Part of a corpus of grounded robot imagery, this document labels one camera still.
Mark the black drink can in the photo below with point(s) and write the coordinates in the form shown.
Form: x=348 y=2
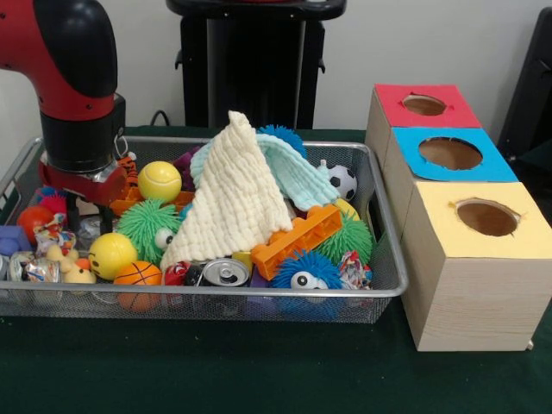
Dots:
x=226 y=272

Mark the shallow clear mesh bin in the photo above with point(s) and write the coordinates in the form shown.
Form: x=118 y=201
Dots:
x=345 y=155

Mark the wooden box with three holes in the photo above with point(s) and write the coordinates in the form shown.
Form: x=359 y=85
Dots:
x=466 y=302

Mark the small yellow rubber duck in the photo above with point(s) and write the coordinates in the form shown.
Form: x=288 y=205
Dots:
x=71 y=263

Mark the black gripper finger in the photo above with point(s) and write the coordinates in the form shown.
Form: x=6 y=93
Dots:
x=111 y=219
x=73 y=213

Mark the pale blue waffle cloth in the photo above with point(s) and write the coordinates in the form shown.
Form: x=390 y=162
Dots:
x=297 y=177

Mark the black upright panel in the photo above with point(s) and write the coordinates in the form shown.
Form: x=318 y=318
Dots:
x=535 y=86

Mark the small soccer ball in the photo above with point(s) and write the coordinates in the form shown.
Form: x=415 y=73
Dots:
x=345 y=183

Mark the crushed clear plastic bottle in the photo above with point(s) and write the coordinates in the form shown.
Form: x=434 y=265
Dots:
x=90 y=231

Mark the striped orange tiger toy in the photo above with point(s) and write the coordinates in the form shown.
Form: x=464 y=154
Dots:
x=129 y=172

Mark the plain blue spiky ball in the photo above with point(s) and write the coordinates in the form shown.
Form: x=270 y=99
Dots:
x=283 y=138

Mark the light green spiky ball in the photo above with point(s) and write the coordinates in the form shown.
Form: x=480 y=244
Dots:
x=147 y=228

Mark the blue spiky ball with eyes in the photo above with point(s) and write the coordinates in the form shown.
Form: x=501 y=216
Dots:
x=306 y=272

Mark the long orange toy brick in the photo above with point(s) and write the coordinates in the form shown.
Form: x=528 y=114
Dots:
x=297 y=241

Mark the cream yellow knitted cloth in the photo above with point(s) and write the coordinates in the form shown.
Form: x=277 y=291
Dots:
x=233 y=198

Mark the small orange basketball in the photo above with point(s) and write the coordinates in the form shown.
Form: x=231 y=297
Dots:
x=138 y=280

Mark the yellow smiley ball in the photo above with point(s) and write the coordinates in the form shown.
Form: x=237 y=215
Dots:
x=112 y=255

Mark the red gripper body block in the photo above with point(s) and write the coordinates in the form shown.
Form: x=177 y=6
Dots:
x=86 y=185

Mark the large green spiky ball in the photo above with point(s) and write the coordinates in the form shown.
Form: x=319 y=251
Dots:
x=354 y=241

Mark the dark green table cloth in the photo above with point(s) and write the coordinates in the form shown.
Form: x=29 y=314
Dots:
x=259 y=371

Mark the orange toy brick with studs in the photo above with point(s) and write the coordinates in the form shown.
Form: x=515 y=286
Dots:
x=129 y=205

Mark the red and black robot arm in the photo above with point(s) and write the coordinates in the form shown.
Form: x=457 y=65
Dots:
x=73 y=69

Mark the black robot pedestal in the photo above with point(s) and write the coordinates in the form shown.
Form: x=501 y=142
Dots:
x=250 y=69

